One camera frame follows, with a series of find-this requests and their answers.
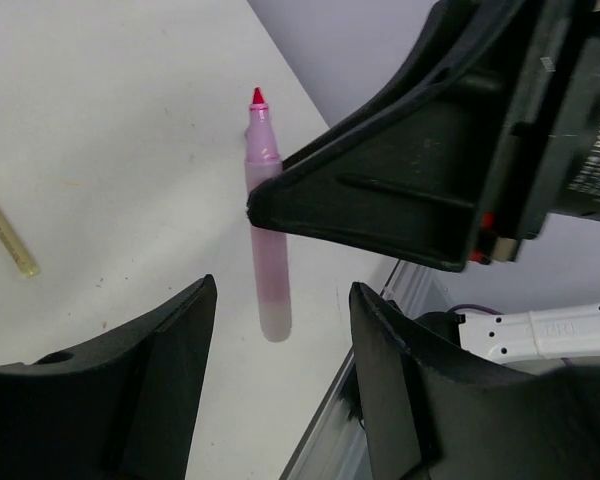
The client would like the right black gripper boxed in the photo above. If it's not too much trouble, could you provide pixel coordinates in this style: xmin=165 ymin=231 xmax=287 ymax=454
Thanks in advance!
xmin=472 ymin=1 xmax=600 ymax=263

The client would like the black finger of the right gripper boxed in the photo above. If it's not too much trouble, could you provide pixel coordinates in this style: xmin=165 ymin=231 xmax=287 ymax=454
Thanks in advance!
xmin=247 ymin=1 xmax=541 ymax=271

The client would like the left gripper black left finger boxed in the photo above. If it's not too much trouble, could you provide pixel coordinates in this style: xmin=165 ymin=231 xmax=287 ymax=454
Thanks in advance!
xmin=0 ymin=276 xmax=217 ymax=479

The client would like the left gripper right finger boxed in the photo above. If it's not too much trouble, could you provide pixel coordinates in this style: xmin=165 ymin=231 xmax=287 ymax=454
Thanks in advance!
xmin=349 ymin=283 xmax=600 ymax=479

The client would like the pink highlighter pen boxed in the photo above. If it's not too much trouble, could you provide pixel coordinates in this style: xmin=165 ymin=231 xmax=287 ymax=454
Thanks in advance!
xmin=244 ymin=87 xmax=292 ymax=343

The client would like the olive yellow pen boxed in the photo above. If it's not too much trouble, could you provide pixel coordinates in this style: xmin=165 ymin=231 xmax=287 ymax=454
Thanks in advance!
xmin=0 ymin=209 xmax=40 ymax=278

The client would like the aluminium front rail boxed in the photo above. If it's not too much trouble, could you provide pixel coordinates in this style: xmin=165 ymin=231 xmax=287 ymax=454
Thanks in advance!
xmin=280 ymin=262 xmax=449 ymax=479

